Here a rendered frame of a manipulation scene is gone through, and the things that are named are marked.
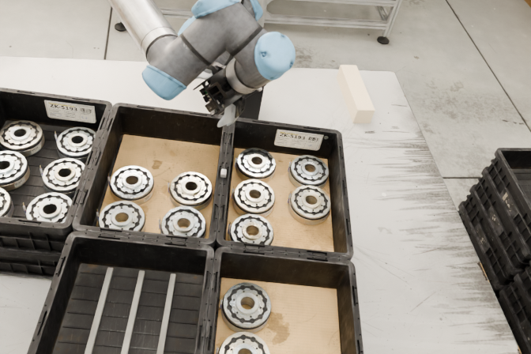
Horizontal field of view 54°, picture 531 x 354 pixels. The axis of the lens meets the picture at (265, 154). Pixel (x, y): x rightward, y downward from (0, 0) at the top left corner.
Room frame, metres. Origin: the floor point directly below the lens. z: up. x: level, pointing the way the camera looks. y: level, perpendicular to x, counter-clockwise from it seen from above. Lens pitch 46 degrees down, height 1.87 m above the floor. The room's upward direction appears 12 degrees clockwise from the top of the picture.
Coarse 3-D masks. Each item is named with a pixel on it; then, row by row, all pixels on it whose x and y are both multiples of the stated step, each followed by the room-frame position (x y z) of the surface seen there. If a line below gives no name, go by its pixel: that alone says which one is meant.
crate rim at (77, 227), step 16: (112, 112) 0.92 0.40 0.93; (160, 112) 0.96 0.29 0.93; (176, 112) 0.97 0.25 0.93; (192, 112) 0.98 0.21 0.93; (224, 128) 0.95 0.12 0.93; (224, 144) 0.90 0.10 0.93; (96, 160) 0.76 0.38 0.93; (224, 160) 0.84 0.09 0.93; (80, 208) 0.62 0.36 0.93; (80, 224) 0.58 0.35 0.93; (176, 240) 0.59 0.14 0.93; (192, 240) 0.60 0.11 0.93; (208, 240) 0.61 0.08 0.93
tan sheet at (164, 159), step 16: (128, 144) 0.92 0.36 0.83; (144, 144) 0.93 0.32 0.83; (160, 144) 0.94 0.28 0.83; (176, 144) 0.95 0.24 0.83; (192, 144) 0.97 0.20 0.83; (128, 160) 0.86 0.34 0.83; (144, 160) 0.87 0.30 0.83; (160, 160) 0.89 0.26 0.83; (176, 160) 0.90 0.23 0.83; (192, 160) 0.91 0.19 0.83; (208, 160) 0.92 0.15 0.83; (160, 176) 0.83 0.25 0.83; (208, 176) 0.87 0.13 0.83; (160, 192) 0.78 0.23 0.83; (144, 208) 0.73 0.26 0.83; (160, 208) 0.74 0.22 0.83; (208, 208) 0.77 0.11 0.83; (96, 224) 0.66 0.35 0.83; (208, 224) 0.72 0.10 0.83
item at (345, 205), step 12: (240, 120) 0.99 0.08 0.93; (252, 120) 1.00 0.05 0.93; (228, 132) 0.94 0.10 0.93; (324, 132) 1.02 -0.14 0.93; (336, 132) 1.02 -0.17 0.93; (228, 144) 0.90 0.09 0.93; (228, 156) 0.86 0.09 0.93; (228, 168) 0.82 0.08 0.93; (228, 180) 0.78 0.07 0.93; (348, 204) 0.79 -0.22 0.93; (348, 216) 0.75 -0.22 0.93; (348, 228) 0.72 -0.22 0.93; (216, 240) 0.62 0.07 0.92; (348, 240) 0.69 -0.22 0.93; (288, 252) 0.62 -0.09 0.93; (300, 252) 0.63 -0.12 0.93; (324, 252) 0.64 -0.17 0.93; (336, 252) 0.65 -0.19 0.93; (348, 252) 0.66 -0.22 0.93
